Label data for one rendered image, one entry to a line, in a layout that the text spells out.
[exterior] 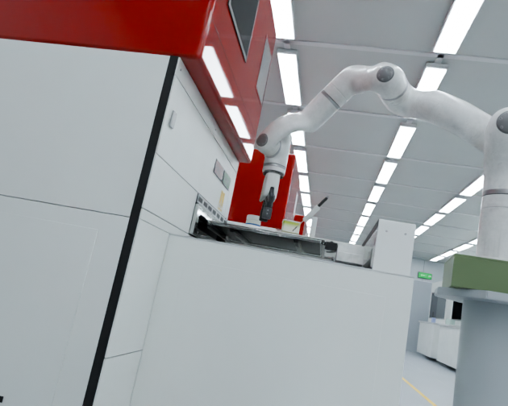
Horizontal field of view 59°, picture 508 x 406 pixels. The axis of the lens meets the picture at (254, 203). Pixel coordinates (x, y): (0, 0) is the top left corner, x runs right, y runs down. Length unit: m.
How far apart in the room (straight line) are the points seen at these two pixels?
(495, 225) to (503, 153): 0.19
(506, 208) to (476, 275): 0.22
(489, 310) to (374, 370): 0.34
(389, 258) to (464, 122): 0.49
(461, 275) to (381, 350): 0.28
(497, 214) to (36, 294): 1.15
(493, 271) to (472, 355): 0.22
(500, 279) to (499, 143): 0.36
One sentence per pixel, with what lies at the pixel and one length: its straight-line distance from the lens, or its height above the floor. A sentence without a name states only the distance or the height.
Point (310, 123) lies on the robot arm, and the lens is 1.62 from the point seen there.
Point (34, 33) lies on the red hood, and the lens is 1.36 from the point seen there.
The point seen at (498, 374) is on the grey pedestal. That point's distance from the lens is 1.30.
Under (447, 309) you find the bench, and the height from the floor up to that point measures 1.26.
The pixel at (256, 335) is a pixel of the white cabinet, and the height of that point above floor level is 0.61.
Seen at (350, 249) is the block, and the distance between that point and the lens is 1.39.
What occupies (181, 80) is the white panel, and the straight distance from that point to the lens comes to 1.17.
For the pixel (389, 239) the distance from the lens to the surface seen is 1.22.
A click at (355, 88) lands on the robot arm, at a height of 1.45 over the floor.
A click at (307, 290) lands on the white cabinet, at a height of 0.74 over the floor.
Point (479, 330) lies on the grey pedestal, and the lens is 1.31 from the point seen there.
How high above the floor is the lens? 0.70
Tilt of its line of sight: 11 degrees up
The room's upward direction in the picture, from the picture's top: 11 degrees clockwise
